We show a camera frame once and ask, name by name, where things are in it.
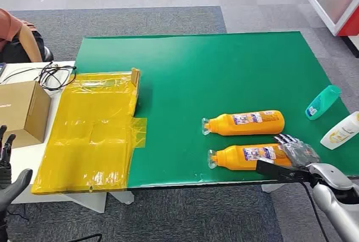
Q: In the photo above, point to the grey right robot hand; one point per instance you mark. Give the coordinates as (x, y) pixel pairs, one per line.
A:
(297, 154)

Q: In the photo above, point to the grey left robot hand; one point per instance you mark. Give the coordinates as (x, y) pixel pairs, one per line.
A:
(7, 192)

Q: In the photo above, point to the orange bottle with clear cap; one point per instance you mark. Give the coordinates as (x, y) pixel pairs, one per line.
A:
(224, 124)
(235, 157)

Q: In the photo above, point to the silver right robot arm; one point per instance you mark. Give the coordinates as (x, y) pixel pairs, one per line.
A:
(333, 195)

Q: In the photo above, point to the teal plastic bottle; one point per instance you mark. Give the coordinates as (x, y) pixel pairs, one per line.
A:
(322, 102)

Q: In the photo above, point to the white shampoo bottle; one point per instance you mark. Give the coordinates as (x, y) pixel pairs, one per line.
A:
(341, 131)

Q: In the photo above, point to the brown cardboard box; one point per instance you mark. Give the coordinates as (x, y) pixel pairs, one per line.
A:
(22, 114)

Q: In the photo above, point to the yellow plastic sheet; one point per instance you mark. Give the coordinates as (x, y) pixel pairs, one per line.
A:
(90, 136)

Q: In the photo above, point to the black chair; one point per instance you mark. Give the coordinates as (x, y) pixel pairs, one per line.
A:
(48, 55)

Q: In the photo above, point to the green table mat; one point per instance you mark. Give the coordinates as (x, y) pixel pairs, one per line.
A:
(196, 84)

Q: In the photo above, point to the person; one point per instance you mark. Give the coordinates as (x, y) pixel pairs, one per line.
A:
(11, 39)

